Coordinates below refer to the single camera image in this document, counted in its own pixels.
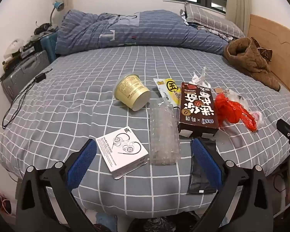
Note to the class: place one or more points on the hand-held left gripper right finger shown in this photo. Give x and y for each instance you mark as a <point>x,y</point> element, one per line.
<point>205,164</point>

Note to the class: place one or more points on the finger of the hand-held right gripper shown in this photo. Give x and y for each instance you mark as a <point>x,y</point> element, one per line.
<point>286,129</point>

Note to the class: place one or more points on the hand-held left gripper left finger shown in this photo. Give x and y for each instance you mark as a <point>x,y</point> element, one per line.
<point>83,164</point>

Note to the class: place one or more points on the black foil packet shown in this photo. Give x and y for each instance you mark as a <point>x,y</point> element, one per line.
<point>198,176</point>

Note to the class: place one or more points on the white earphone box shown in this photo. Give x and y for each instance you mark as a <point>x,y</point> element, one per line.
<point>120,149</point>

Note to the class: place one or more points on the clear bubble wrap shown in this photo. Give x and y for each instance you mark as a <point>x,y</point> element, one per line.
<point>163,135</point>

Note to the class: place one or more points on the brown snack box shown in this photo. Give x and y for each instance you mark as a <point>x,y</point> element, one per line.
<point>195,111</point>

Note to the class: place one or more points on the red plastic bag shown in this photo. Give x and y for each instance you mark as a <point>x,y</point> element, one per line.
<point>226,108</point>

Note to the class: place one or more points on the yellow snack packet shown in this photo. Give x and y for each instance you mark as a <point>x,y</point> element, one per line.
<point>170,87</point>

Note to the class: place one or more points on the yellow plastic cup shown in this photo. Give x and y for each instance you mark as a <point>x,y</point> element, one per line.
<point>128,89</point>

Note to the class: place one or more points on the clear plastic bag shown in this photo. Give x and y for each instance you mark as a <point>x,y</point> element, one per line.
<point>239,99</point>

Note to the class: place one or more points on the small brown paper tag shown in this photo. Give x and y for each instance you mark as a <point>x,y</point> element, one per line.
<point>219,90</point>

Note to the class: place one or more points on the grey checked bed sheet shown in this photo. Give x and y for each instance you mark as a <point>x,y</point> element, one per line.
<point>87,89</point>

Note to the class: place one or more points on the brown quilted jacket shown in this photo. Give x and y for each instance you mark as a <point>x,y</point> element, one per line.
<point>246,60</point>

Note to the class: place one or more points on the wooden headboard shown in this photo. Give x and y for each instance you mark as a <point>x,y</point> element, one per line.
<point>280,43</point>

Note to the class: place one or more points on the crumpled white tissue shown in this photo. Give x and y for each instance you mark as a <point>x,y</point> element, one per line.
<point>198,79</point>

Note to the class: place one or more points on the grey suitcase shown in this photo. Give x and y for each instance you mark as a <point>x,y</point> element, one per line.
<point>24,70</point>

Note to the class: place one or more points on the plaid cloth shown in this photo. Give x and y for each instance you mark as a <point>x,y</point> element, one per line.
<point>220,32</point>

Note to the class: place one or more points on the blue plastic stool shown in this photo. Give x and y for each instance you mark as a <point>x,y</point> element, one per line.
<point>48,46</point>

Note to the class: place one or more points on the beige curtain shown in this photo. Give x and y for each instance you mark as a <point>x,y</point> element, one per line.
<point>239,2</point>

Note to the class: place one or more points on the small white appliance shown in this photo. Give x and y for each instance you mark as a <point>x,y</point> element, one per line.
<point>14,46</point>

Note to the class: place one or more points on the grey checked pillow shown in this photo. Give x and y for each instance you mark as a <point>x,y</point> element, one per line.
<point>207,17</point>

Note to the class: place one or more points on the dark cloth pile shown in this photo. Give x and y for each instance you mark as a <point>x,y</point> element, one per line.
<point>44,27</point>

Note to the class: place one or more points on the blue striped quilt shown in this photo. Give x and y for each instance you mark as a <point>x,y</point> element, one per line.
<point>147,29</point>

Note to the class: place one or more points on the blue desk lamp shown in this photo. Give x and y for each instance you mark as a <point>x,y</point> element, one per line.
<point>58,4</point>

